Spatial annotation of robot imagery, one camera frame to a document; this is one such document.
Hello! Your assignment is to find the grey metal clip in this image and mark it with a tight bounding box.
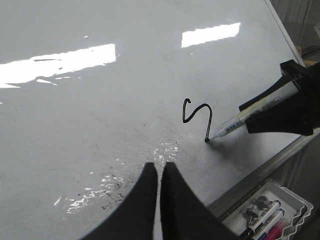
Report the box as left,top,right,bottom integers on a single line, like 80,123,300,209
245,205,259,228
253,195,271,209

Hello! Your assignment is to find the white plastic marker tray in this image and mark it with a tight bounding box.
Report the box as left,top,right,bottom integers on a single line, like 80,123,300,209
222,180,314,240

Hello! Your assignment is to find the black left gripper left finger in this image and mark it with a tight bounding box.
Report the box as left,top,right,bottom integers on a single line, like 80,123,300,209
83,162,158,240

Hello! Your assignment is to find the white whiteboard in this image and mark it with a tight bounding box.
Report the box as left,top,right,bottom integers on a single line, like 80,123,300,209
0,0,300,240

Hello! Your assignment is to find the pink marker in tray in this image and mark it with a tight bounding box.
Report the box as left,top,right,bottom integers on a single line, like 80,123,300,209
260,220,288,240

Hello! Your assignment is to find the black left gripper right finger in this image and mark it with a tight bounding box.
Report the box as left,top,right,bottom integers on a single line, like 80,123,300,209
160,162,239,240

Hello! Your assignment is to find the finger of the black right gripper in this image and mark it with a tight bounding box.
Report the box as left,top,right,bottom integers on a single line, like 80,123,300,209
238,59,306,112
246,62,320,136

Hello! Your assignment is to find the blue-cap marker in tray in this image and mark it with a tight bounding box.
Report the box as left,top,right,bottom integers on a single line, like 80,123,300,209
249,200,281,232

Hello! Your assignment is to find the grey aluminium whiteboard frame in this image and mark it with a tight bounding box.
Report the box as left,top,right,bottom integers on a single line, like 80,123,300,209
208,0,320,220

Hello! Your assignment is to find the white black-tip whiteboard marker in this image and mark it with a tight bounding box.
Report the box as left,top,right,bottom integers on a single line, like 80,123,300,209
209,81,298,140

